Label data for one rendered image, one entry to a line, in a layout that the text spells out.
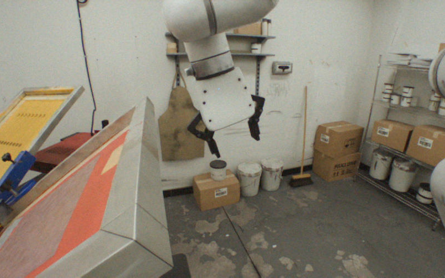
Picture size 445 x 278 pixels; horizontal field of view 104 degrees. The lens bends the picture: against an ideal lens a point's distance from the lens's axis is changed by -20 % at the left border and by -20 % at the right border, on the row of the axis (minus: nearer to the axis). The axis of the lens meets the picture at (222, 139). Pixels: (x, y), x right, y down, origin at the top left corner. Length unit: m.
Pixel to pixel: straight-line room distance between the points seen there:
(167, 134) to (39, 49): 1.56
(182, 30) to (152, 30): 2.12
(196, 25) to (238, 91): 0.16
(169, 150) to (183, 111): 0.48
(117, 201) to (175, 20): 0.22
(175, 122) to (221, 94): 2.07
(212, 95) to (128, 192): 0.25
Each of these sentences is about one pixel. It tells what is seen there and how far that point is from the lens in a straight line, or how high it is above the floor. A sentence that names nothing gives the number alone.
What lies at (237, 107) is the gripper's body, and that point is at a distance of 0.40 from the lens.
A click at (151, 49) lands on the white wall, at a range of 2.39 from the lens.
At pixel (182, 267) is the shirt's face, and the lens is 0.89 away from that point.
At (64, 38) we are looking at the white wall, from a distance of 2.55.
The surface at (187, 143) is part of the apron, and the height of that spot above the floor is 0.75.
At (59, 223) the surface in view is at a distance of 0.43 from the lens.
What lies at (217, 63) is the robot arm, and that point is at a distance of 0.37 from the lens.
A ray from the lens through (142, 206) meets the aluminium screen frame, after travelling 0.17.
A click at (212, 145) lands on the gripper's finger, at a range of 0.43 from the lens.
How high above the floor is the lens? 1.65
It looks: 20 degrees down
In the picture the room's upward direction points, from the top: straight up
